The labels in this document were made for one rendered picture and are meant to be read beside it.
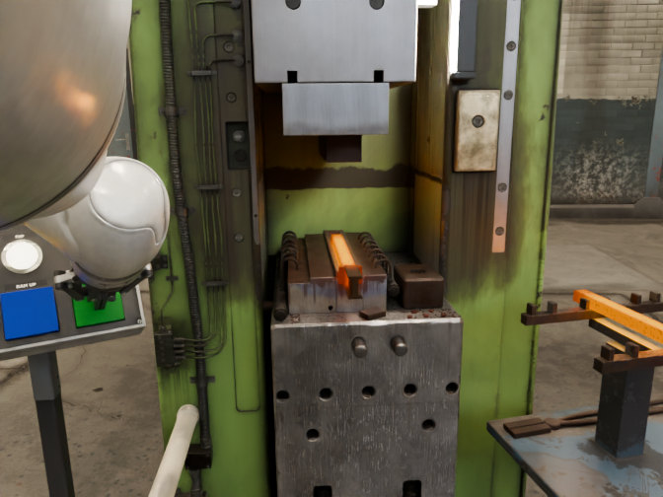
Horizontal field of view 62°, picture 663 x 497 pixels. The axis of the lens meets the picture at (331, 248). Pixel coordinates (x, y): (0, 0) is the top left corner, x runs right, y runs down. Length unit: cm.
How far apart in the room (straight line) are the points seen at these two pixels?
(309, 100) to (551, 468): 81
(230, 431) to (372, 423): 39
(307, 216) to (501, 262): 56
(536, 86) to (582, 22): 624
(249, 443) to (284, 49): 91
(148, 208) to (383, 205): 109
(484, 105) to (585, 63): 630
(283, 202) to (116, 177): 103
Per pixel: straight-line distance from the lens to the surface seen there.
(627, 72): 772
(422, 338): 111
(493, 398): 146
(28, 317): 99
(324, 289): 111
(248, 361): 133
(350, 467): 123
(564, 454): 120
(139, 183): 56
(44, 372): 115
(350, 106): 106
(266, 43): 106
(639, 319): 112
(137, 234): 55
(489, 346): 139
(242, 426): 140
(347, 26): 107
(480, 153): 125
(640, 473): 120
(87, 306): 99
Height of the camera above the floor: 131
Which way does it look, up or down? 14 degrees down
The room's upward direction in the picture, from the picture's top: 1 degrees counter-clockwise
